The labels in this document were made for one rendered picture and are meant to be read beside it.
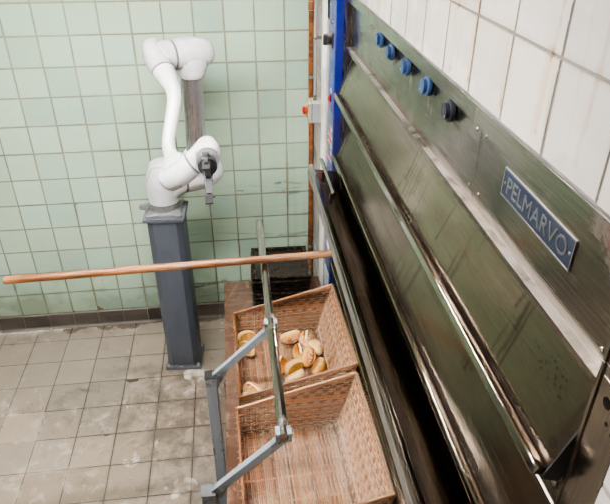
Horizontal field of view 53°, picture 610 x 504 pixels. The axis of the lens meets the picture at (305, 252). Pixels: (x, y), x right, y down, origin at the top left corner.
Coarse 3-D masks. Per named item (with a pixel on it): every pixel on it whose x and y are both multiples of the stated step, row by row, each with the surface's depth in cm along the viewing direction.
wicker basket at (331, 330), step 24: (240, 312) 281; (264, 312) 283; (336, 312) 267; (336, 336) 262; (264, 360) 275; (288, 360) 274; (336, 360) 257; (240, 384) 242; (264, 384) 261; (288, 384) 235
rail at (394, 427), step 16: (320, 192) 230; (336, 240) 199; (336, 256) 193; (352, 288) 176; (352, 304) 170; (368, 336) 158; (368, 352) 152; (384, 384) 143; (384, 400) 138; (400, 432) 130; (400, 448) 126; (400, 464) 125; (416, 480) 120; (416, 496) 117
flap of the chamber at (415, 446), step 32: (352, 224) 216; (352, 256) 196; (352, 320) 169; (384, 320) 168; (384, 352) 156; (416, 384) 148; (384, 416) 137; (416, 416) 138; (416, 448) 130; (448, 448) 131; (448, 480) 124
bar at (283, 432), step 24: (264, 240) 252; (264, 264) 235; (264, 288) 221; (264, 336) 207; (216, 384) 215; (216, 408) 221; (216, 432) 227; (288, 432) 164; (216, 456) 234; (264, 456) 168
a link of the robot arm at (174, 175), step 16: (160, 64) 261; (160, 80) 261; (176, 80) 261; (176, 96) 258; (176, 112) 257; (176, 128) 258; (176, 160) 247; (160, 176) 250; (176, 176) 247; (192, 176) 249
